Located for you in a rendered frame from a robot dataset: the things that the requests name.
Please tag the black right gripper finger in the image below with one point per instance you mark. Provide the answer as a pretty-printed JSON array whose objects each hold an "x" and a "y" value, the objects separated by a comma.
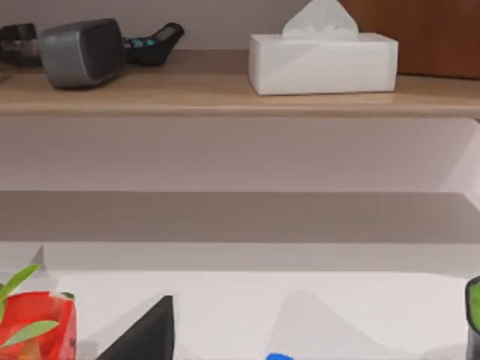
[{"x": 152, "y": 332}]

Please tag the red plant pot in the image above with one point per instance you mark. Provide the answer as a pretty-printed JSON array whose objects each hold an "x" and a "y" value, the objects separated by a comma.
[{"x": 35, "y": 322}]

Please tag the blue object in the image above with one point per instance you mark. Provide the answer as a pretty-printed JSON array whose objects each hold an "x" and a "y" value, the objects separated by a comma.
[{"x": 279, "y": 356}]

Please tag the wooden shelf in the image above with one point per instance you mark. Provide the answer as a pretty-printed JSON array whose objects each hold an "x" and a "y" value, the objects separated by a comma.
[{"x": 210, "y": 95}]

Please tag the black remote control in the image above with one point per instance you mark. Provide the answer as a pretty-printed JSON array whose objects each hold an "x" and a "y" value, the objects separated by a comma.
[{"x": 152, "y": 47}]

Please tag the grey speaker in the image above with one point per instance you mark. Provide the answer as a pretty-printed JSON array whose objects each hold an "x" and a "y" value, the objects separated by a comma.
[{"x": 83, "y": 52}]

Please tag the black device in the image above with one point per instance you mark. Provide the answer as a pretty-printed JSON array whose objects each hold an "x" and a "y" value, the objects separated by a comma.
[{"x": 18, "y": 45}]

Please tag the white tissue box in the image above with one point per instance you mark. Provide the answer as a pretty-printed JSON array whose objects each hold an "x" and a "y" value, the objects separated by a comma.
[{"x": 322, "y": 62}]

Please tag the green and black cup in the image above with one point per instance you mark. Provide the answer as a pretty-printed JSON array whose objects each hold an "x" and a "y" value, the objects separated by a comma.
[{"x": 473, "y": 318}]

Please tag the dark wooden cabinet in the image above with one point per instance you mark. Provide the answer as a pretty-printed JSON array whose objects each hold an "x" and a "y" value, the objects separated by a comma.
[{"x": 420, "y": 35}]

